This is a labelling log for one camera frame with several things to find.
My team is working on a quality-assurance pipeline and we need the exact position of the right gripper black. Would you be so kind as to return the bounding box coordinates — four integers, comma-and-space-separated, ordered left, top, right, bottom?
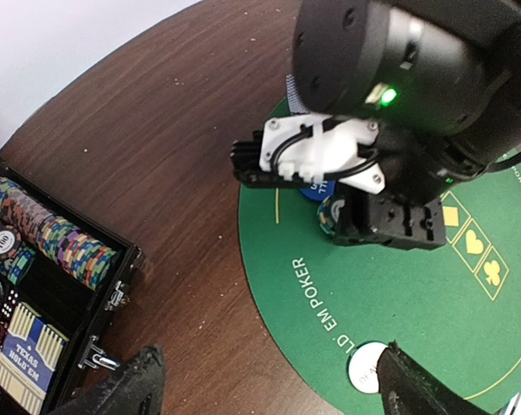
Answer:
333, 129, 447, 251

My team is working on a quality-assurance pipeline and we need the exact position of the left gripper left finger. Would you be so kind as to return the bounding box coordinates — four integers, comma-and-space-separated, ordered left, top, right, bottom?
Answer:
52, 344, 167, 415

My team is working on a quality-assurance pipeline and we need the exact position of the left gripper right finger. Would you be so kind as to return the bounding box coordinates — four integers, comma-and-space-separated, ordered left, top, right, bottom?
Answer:
376, 342, 487, 415

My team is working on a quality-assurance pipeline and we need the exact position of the white dealer button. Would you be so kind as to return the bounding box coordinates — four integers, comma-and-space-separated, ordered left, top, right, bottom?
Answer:
347, 342, 388, 394

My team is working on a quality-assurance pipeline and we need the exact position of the blue small blind button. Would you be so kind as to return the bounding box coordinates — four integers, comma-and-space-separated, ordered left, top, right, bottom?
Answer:
299, 181, 335, 202

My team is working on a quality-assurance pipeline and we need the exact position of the deck of cards clear box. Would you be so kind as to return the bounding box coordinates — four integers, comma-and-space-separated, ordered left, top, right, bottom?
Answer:
285, 74, 309, 115

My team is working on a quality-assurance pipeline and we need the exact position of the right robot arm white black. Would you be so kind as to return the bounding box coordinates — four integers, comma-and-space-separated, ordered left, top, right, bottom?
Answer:
292, 1, 521, 250

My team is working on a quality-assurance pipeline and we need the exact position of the blue texas holdem card deck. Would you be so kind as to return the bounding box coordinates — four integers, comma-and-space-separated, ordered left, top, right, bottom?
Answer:
0, 303, 69, 414

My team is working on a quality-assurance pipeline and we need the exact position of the round green poker mat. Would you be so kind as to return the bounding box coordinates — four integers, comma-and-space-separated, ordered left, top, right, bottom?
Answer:
238, 97, 521, 414

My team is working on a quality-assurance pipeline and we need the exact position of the black poker chip case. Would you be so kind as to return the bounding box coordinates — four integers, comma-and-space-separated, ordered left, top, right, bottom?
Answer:
0, 158, 142, 414

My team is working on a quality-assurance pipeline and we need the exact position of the chip row in case right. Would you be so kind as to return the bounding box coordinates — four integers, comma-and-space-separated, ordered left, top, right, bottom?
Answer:
0, 176, 117, 291

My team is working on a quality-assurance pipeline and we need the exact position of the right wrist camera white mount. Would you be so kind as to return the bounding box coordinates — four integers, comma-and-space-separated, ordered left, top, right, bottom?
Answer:
231, 114, 386, 194

